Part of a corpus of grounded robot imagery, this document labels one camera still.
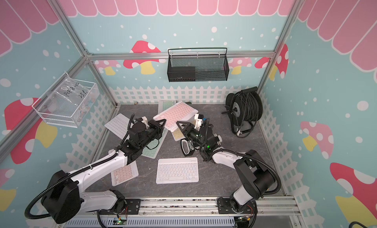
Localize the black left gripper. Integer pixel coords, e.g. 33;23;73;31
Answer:
139;119;167;150

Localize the pink key keyboard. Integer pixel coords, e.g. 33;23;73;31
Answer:
153;101;198;132
111;161;139;187

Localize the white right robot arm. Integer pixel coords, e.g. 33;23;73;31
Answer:
176;119;282;214

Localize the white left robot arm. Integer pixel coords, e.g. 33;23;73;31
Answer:
25;119;166;224

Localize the yellow key white keyboard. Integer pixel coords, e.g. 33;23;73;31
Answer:
172;128;186;142

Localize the far green key keyboard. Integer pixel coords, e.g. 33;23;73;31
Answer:
158;100;177;114

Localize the green key keyboard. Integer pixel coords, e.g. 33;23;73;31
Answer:
158;100;177;114
142;129;168;159

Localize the near green key keyboard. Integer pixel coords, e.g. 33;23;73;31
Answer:
142;129;168;159

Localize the centre white backlit keyboard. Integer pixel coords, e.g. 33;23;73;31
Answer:
156;157;199;184

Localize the black box in basket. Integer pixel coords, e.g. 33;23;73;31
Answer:
167;66;196;82

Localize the plastic bag in basket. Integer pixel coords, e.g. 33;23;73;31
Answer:
54;77;90;112

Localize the black cable reel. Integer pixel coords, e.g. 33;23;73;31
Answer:
222;86;263;139

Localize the black wire mesh basket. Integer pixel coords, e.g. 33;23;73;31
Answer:
167;47;229;82

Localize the clear wire wall basket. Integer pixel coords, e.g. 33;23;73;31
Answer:
32;73;100;128

